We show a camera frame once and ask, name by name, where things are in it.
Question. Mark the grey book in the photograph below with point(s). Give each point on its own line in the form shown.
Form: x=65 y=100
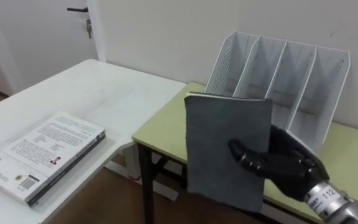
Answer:
x=222 y=146

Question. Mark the white door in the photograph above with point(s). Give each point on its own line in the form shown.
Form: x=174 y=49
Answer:
x=39 y=40

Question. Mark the green-topped table with black legs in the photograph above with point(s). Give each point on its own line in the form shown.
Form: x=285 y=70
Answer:
x=166 y=130

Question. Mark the white desk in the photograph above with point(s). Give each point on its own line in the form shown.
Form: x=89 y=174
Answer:
x=82 y=102

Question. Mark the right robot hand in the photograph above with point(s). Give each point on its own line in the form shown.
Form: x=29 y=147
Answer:
x=286 y=168

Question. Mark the key in door lock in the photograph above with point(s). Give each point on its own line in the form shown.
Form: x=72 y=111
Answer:
x=89 y=28

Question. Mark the white book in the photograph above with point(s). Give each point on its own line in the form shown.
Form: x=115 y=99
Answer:
x=42 y=155

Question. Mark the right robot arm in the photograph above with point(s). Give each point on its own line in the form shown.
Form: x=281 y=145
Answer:
x=337 y=203

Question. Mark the white mesh file organizer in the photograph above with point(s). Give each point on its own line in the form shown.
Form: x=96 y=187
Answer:
x=278 y=84

